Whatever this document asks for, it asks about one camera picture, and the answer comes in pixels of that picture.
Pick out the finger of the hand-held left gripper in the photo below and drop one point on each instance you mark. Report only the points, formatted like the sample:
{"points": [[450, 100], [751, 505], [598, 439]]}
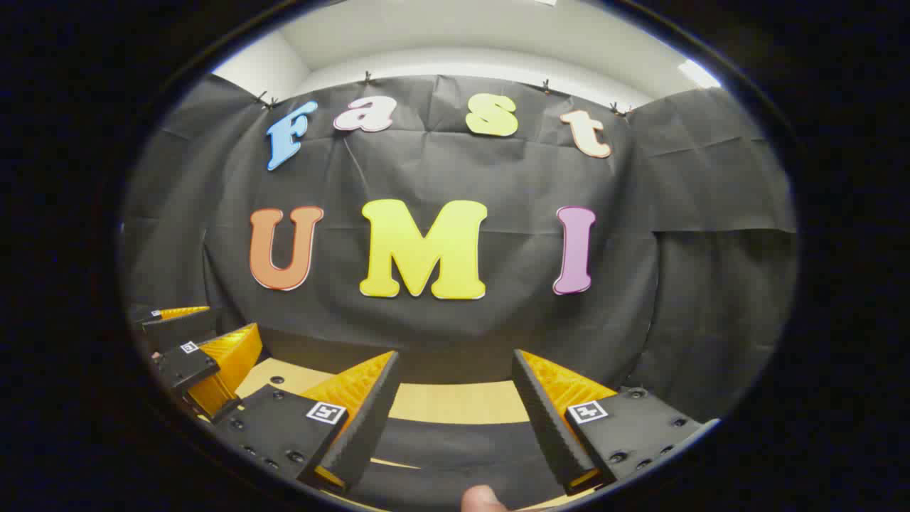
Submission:
{"points": [[178, 328], [188, 364]]}

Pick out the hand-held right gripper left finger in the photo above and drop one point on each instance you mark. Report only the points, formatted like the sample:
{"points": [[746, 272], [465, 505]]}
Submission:
{"points": [[359, 434]]}

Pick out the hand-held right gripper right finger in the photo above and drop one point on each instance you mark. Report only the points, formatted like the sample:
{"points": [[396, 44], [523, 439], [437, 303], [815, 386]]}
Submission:
{"points": [[551, 427]]}

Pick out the dark grey jeans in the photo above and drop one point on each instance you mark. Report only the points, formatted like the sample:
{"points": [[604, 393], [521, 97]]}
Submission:
{"points": [[455, 455]]}

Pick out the black backdrop cloth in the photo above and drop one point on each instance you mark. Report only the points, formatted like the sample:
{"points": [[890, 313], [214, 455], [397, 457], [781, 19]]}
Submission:
{"points": [[498, 171]]}

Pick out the ceiling light panel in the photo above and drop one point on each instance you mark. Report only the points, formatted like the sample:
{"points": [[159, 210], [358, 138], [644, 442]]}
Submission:
{"points": [[700, 73]]}

